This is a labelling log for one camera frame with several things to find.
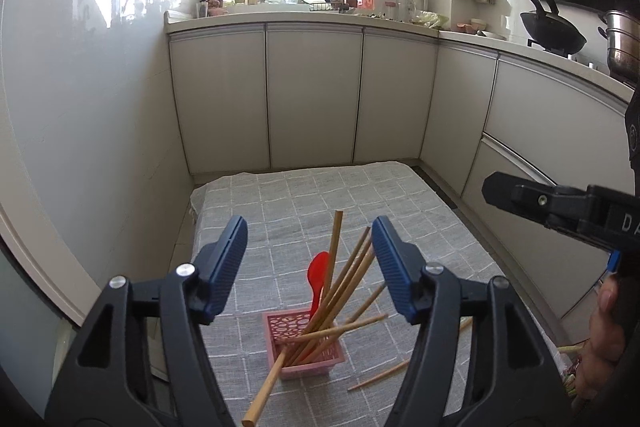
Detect white cabinet door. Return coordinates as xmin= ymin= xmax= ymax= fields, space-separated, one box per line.
xmin=420 ymin=43 xmax=501 ymax=210
xmin=169 ymin=27 xmax=268 ymax=175
xmin=265 ymin=24 xmax=365 ymax=170
xmin=352 ymin=29 xmax=441 ymax=164

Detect red plastic spoon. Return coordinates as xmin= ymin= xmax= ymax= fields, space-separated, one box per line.
xmin=306 ymin=251 xmax=332 ymax=320

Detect pink plastic utensil basket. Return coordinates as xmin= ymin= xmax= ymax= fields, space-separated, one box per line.
xmin=262 ymin=309 xmax=347 ymax=382

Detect green leafy vegetables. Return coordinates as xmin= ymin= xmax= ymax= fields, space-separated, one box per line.
xmin=412 ymin=9 xmax=450 ymax=30

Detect steel cooking pot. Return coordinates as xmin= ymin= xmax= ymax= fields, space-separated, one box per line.
xmin=597 ymin=9 xmax=640 ymax=82

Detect person's right hand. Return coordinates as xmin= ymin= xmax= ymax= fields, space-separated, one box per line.
xmin=574 ymin=274 xmax=630 ymax=403

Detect gas stove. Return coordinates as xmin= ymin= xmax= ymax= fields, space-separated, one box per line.
xmin=527 ymin=39 xmax=601 ymax=68

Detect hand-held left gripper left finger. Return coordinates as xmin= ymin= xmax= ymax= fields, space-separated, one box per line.
xmin=44 ymin=214 xmax=249 ymax=427

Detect black wok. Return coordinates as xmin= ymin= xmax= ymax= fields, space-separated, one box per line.
xmin=520 ymin=0 xmax=588 ymax=56

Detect grey checked tablecloth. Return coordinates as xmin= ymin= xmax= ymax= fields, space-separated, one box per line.
xmin=189 ymin=162 xmax=573 ymax=427

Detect bundle of wooden chopsticks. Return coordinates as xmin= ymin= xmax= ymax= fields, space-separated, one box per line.
xmin=241 ymin=209 xmax=390 ymax=427

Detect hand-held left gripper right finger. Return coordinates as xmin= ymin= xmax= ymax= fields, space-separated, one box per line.
xmin=371 ymin=214 xmax=573 ymax=427

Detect black wire dish rack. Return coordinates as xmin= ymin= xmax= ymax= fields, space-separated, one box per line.
xmin=300 ymin=0 xmax=351 ymax=12

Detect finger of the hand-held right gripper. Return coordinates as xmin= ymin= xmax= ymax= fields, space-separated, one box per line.
xmin=481 ymin=172 xmax=608 ymax=240

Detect colourful plastic packet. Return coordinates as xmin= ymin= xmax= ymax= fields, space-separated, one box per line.
xmin=557 ymin=344 xmax=583 ymax=400

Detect white door frame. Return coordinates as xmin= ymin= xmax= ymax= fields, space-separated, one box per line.
xmin=0 ymin=202 xmax=101 ymax=328

